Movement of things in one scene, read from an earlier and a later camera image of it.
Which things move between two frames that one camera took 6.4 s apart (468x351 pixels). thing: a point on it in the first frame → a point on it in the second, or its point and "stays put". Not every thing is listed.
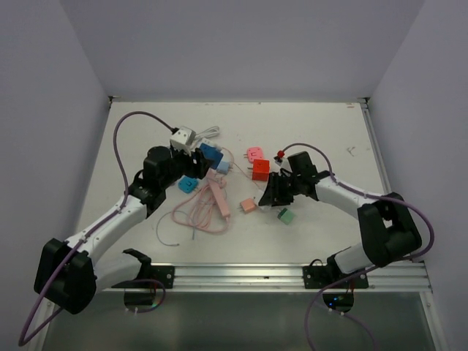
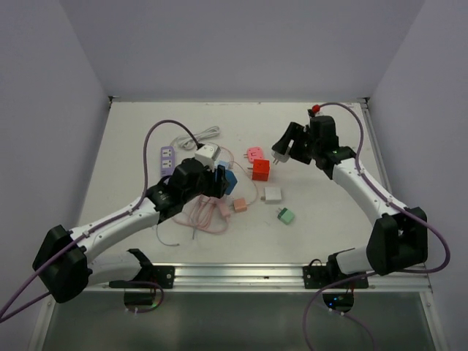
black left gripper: [197, 169] → [220, 180]
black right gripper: [273, 195] → [295, 131]
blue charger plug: [224, 167] stays put
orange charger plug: [248, 205] → [240, 205]
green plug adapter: [286, 216] stays put
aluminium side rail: [377, 155] stays put
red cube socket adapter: [261, 170] stays put
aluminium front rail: [404, 276] stays put
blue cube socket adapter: [211, 154] → [232, 181]
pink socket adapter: [254, 153] stays put
